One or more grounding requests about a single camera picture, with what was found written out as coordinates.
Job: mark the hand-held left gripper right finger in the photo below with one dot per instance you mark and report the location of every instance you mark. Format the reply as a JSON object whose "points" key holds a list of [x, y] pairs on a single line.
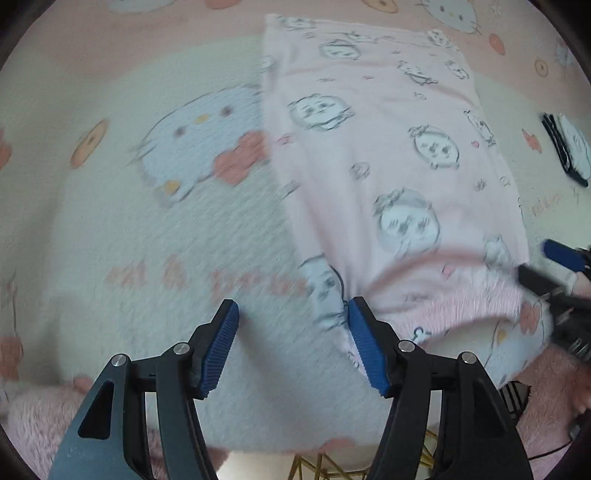
{"points": [[365, 346]]}

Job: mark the cartoon cat printed blanket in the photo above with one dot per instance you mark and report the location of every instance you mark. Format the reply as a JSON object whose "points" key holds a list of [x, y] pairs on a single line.
{"points": [[115, 258]]}

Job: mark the folded dark striped clothes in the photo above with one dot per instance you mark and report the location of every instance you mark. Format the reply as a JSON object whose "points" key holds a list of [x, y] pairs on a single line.
{"points": [[570, 147]]}

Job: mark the pink printed pants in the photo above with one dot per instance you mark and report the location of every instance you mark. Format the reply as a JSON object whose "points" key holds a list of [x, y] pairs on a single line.
{"points": [[378, 161]]}

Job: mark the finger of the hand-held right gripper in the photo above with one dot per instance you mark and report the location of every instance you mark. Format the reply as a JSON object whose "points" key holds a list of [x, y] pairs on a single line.
{"points": [[561, 254], [540, 279]]}

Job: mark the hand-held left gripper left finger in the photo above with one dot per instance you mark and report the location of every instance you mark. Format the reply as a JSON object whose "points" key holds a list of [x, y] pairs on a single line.
{"points": [[222, 346]]}

